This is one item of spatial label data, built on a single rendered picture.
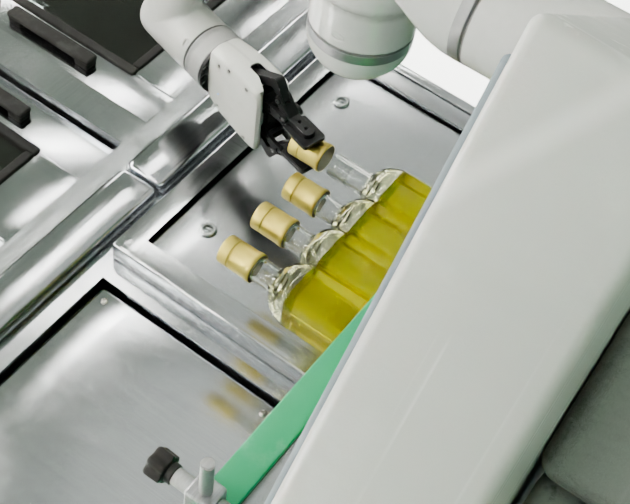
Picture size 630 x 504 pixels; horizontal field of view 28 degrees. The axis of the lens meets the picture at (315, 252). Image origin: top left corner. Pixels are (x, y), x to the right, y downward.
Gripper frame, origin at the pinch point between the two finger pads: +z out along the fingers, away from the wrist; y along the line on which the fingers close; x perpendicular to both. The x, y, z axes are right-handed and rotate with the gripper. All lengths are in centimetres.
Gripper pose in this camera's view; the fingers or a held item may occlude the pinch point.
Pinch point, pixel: (302, 145)
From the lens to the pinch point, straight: 145.7
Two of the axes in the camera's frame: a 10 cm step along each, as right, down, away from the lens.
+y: 0.9, -5.8, -8.1
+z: 6.3, 6.6, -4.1
